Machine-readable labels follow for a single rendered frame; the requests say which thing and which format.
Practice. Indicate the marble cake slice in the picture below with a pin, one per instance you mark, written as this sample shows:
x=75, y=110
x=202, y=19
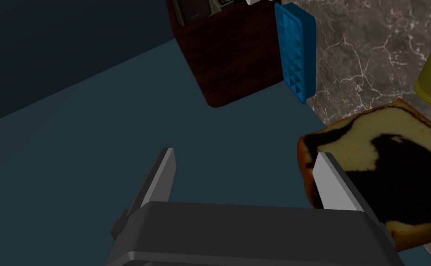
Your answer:
x=381, y=162

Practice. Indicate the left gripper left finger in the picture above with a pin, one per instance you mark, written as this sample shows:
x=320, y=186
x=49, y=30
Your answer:
x=160, y=181

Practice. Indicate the blue ice cube tray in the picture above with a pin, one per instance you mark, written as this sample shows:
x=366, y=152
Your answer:
x=296, y=51

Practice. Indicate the dark brown wooden box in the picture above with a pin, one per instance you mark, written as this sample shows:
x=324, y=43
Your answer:
x=230, y=55

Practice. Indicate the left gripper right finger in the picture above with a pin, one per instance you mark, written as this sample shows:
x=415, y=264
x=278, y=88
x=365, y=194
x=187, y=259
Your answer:
x=333, y=186

